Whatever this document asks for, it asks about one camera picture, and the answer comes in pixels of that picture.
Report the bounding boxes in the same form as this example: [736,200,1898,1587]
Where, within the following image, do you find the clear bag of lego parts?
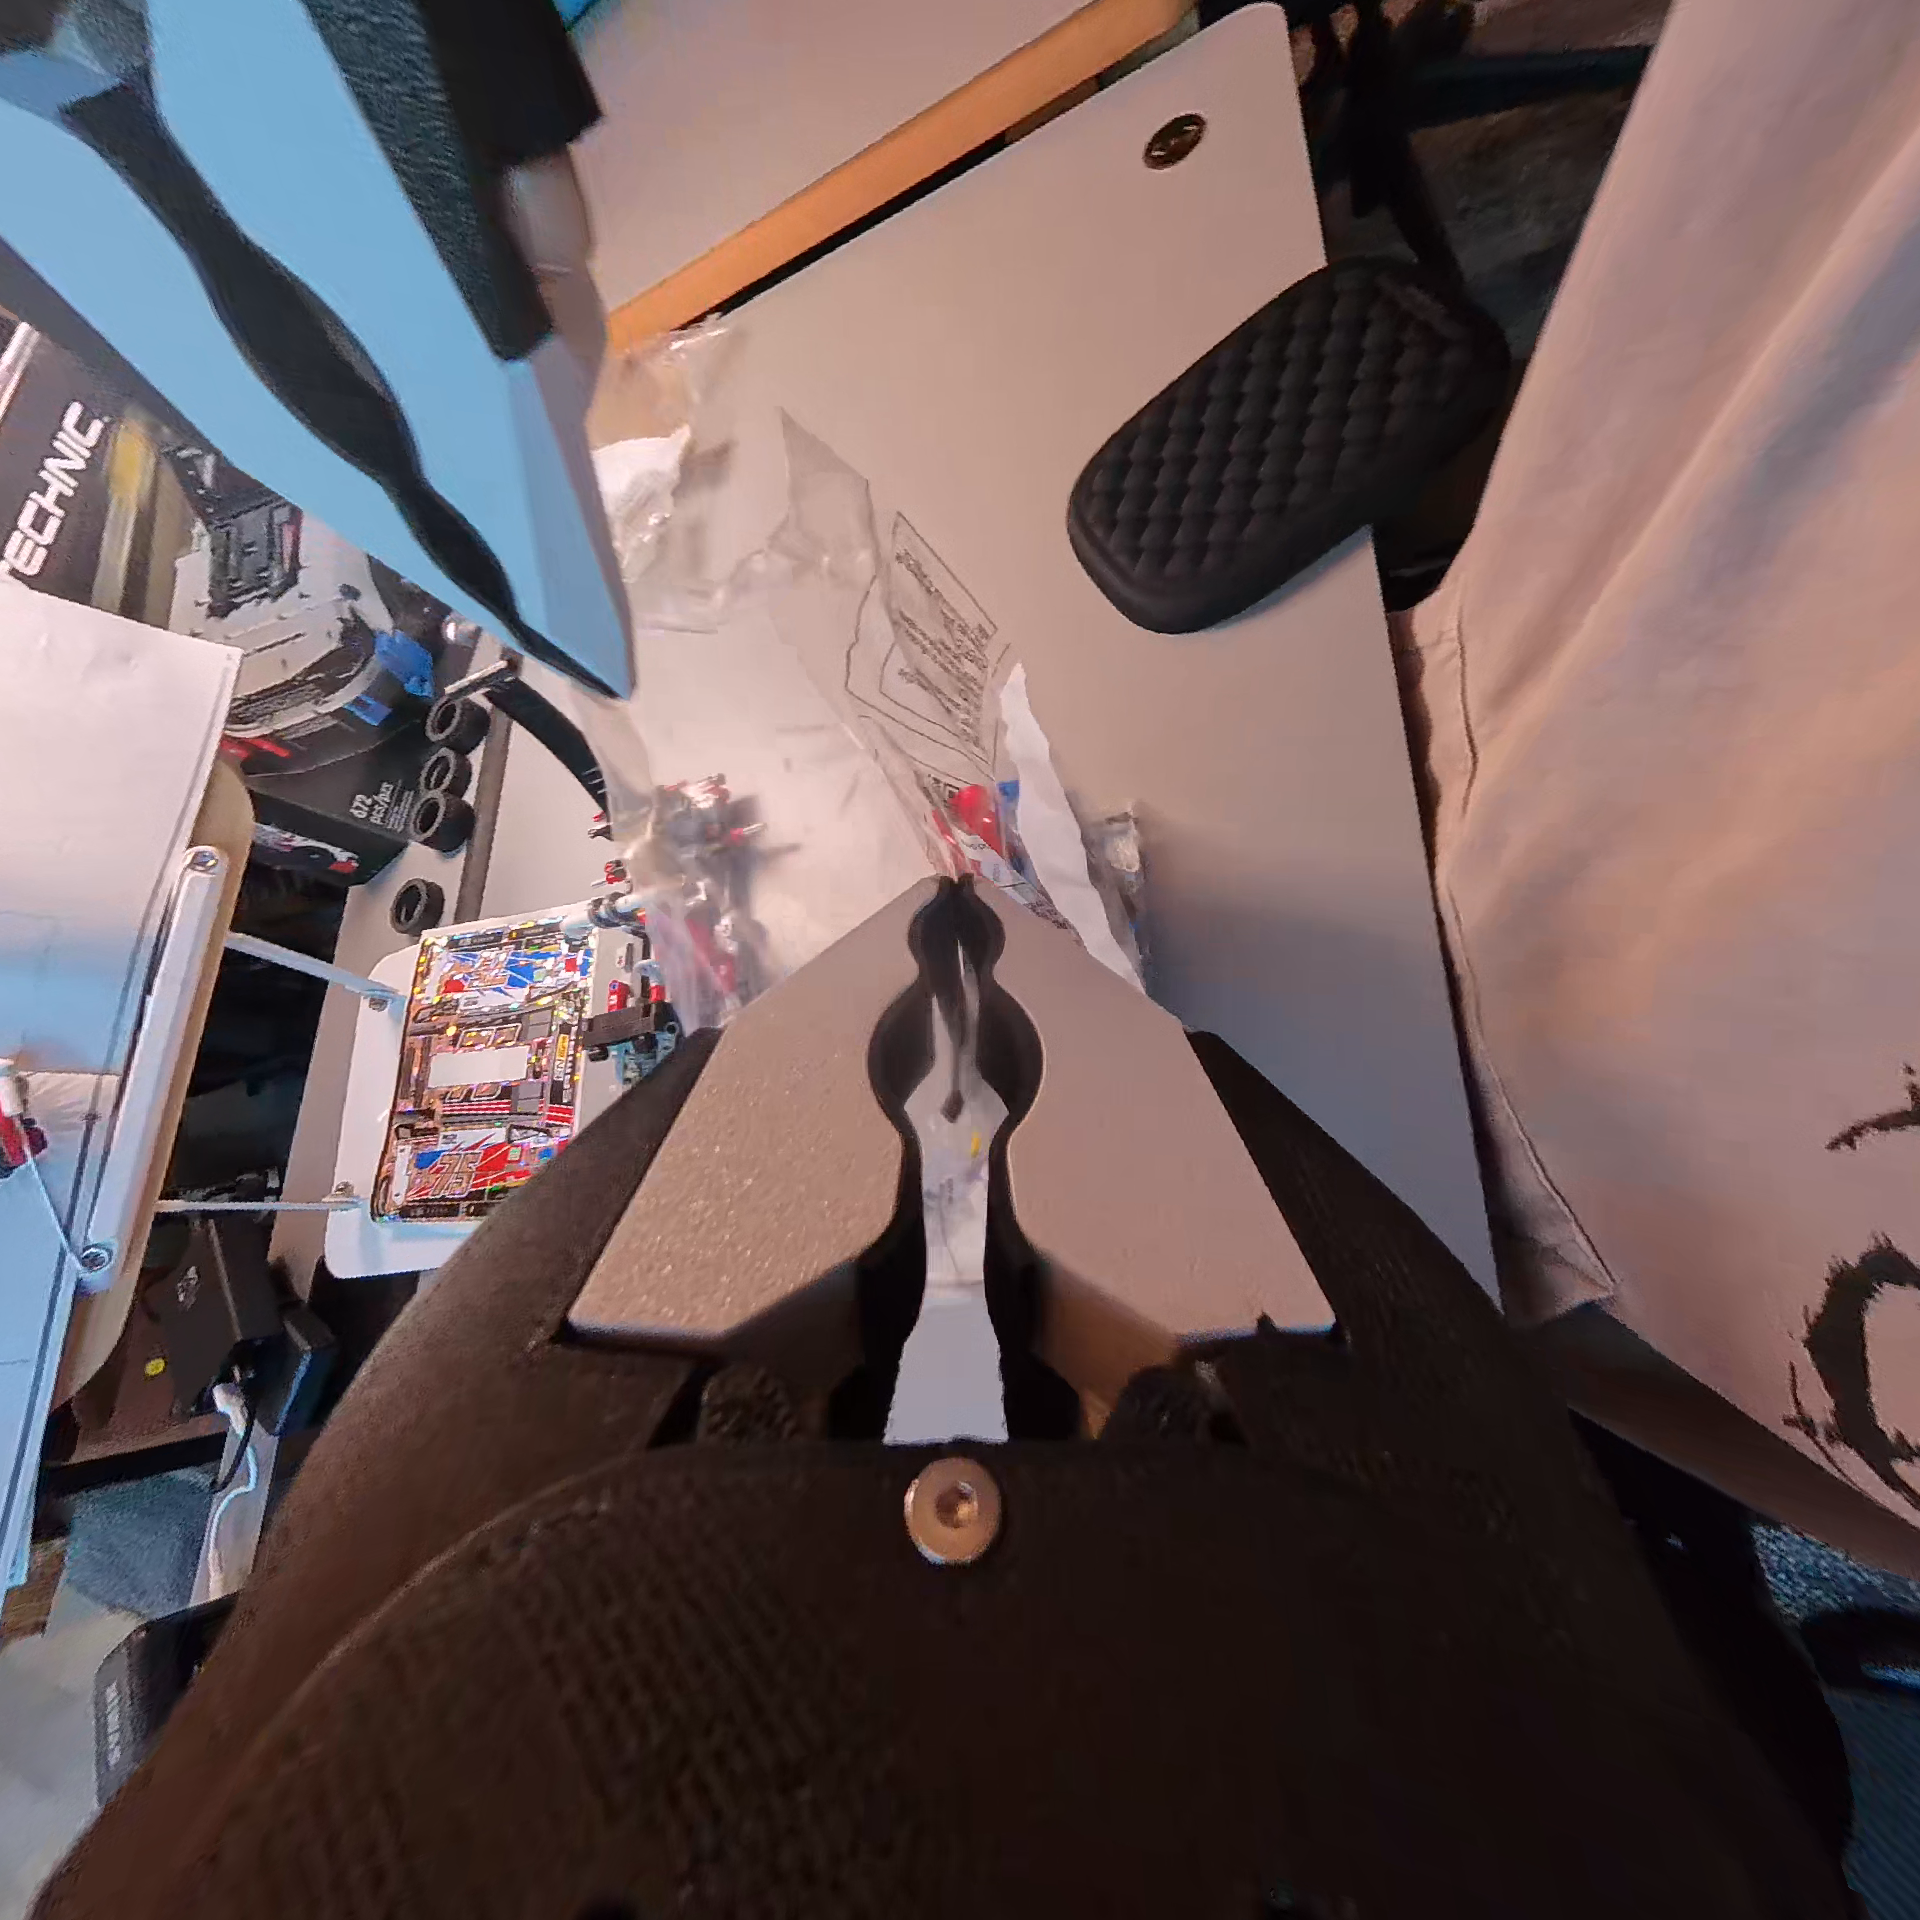
[586,403,1162,1295]

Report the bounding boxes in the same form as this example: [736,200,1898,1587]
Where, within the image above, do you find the lego car chassis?
[590,768,800,1039]

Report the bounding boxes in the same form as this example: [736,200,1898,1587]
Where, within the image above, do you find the black power adapter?
[221,1317,344,1438]

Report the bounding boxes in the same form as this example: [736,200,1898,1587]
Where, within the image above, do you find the white charging cable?
[193,1380,281,1608]

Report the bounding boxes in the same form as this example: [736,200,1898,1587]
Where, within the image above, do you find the black power bank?
[90,1592,244,1806]

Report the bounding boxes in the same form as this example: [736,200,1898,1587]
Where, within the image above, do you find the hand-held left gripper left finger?
[568,878,957,1400]

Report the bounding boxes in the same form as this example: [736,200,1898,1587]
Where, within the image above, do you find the lego instruction booklet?
[0,576,244,1577]

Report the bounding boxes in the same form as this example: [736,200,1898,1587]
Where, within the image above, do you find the black padded chair armrest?
[1803,1611,1920,1920]
[1066,255,1513,636]

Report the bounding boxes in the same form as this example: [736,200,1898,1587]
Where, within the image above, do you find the black lego set box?
[0,307,518,886]

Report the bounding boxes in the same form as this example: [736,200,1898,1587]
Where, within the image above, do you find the brown cardboard box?
[124,1211,291,1414]

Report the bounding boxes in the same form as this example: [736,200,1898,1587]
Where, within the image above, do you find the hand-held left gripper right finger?
[960,878,1339,1433]

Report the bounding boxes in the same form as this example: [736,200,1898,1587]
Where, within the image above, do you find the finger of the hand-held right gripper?
[0,102,528,663]
[66,0,643,702]

